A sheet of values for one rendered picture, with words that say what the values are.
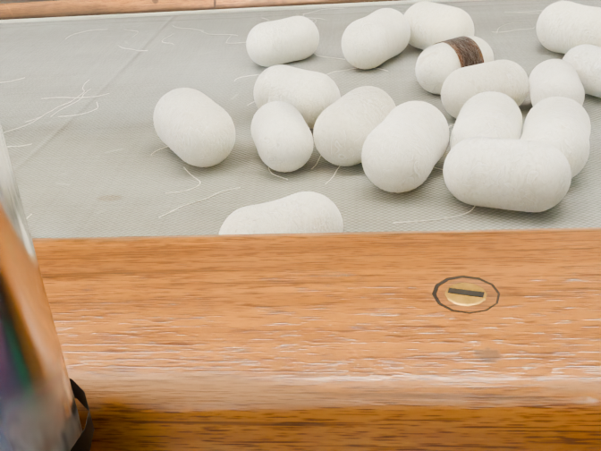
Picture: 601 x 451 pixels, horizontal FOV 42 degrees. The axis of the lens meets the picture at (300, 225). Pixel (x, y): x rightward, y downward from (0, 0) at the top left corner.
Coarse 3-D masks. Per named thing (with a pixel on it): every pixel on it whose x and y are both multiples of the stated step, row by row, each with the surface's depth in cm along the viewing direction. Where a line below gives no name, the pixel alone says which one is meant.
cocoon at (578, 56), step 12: (576, 48) 29; (588, 48) 29; (600, 48) 29; (564, 60) 29; (576, 60) 29; (588, 60) 28; (600, 60) 28; (588, 72) 28; (600, 72) 28; (588, 84) 29; (600, 84) 28; (600, 96) 29
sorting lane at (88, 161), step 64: (448, 0) 43; (512, 0) 43; (576, 0) 42; (0, 64) 38; (64, 64) 38; (128, 64) 37; (192, 64) 36; (256, 64) 36; (320, 64) 35; (384, 64) 34; (64, 128) 30; (128, 128) 30; (64, 192) 25; (128, 192) 25; (192, 192) 24; (256, 192) 24; (320, 192) 24; (384, 192) 24; (448, 192) 23; (576, 192) 23
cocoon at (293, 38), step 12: (264, 24) 34; (276, 24) 34; (288, 24) 34; (300, 24) 35; (312, 24) 35; (252, 36) 34; (264, 36) 34; (276, 36) 34; (288, 36) 34; (300, 36) 34; (312, 36) 35; (252, 48) 34; (264, 48) 34; (276, 48) 34; (288, 48) 34; (300, 48) 35; (312, 48) 35; (252, 60) 35; (264, 60) 34; (276, 60) 34; (288, 60) 35
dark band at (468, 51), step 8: (448, 40) 30; (456, 40) 30; (464, 40) 30; (472, 40) 30; (456, 48) 30; (464, 48) 30; (472, 48) 30; (464, 56) 30; (472, 56) 30; (480, 56) 30; (464, 64) 30; (472, 64) 30
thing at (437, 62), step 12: (468, 36) 31; (432, 48) 30; (444, 48) 30; (480, 48) 30; (420, 60) 30; (432, 60) 30; (444, 60) 29; (456, 60) 30; (492, 60) 30; (420, 72) 30; (432, 72) 30; (444, 72) 29; (420, 84) 30; (432, 84) 30
